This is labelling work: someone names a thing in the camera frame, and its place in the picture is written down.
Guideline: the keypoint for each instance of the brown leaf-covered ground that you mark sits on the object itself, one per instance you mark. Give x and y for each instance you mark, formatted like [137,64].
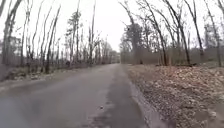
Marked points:
[180,90]

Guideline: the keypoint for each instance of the grey asphalt road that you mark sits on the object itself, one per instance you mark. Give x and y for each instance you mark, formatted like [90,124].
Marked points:
[83,100]

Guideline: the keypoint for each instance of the wood of bare trees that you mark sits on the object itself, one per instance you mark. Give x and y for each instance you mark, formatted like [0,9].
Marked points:
[50,43]
[166,36]

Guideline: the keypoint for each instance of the leaf-strewn roadside verge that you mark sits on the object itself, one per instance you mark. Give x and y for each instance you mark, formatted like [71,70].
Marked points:
[30,75]

